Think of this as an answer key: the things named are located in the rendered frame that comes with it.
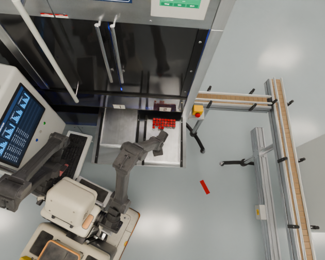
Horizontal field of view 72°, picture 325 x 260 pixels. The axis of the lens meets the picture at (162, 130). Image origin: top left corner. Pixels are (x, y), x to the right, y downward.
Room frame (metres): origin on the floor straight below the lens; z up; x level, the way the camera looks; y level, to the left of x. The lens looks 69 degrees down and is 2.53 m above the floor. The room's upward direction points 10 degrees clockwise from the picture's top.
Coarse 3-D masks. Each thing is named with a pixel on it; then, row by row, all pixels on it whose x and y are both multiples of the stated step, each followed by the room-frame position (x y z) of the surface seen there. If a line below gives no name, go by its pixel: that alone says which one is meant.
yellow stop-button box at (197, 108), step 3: (195, 105) 0.83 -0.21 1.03; (198, 105) 0.83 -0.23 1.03; (201, 105) 0.84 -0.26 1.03; (192, 108) 0.82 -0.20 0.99; (195, 108) 0.80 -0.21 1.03; (198, 108) 0.81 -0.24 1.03; (201, 108) 0.81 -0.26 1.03; (192, 111) 0.80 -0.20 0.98; (195, 111) 0.78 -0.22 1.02; (198, 111) 0.78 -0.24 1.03; (201, 111) 0.79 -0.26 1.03; (192, 114) 0.78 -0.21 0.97; (201, 114) 0.79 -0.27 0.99
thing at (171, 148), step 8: (152, 120) 0.71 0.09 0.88; (176, 128) 0.68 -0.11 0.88; (168, 136) 0.60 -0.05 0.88; (176, 136) 0.61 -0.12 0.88; (168, 144) 0.53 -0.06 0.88; (176, 144) 0.55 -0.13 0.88; (152, 152) 0.45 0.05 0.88; (168, 152) 0.47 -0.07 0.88; (176, 152) 0.49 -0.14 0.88; (144, 160) 0.38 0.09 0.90; (152, 160) 0.38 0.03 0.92; (160, 160) 0.39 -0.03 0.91; (168, 160) 0.41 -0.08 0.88; (176, 160) 0.42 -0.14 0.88
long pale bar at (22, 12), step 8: (16, 0) 0.62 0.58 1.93; (24, 0) 0.66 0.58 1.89; (24, 8) 0.63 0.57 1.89; (24, 16) 0.61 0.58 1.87; (32, 24) 0.62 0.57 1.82; (32, 32) 0.61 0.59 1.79; (40, 40) 0.61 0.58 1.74; (48, 56) 0.61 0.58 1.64; (56, 64) 0.62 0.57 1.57; (64, 80) 0.61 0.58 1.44; (72, 96) 0.61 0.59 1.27
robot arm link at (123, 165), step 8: (128, 144) 0.28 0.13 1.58; (120, 152) 0.24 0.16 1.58; (128, 152) 0.24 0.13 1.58; (136, 152) 0.25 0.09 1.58; (120, 160) 0.20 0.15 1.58; (128, 160) 0.21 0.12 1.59; (136, 160) 0.22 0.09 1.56; (120, 168) 0.17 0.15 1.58; (128, 168) 0.17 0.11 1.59; (120, 176) 0.14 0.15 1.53; (128, 176) 0.16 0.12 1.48; (120, 184) 0.12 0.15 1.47; (112, 192) 0.09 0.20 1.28; (120, 192) 0.09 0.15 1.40; (120, 200) 0.05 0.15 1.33; (128, 200) 0.06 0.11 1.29; (120, 208) 0.02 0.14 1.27
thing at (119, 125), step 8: (104, 112) 0.69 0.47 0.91; (112, 112) 0.72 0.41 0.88; (120, 112) 0.73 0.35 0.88; (128, 112) 0.74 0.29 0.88; (136, 112) 0.75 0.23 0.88; (104, 120) 0.64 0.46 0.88; (112, 120) 0.65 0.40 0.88; (120, 120) 0.66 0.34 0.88; (128, 120) 0.67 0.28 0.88; (136, 120) 0.67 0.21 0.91; (104, 128) 0.57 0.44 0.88; (112, 128) 0.58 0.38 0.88; (120, 128) 0.59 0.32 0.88; (128, 128) 0.61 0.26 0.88; (136, 128) 0.61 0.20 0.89; (104, 136) 0.51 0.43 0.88; (112, 136) 0.52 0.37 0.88; (120, 136) 0.53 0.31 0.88; (128, 136) 0.54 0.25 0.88; (104, 144) 0.44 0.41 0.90; (112, 144) 0.45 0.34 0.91; (120, 144) 0.46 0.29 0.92
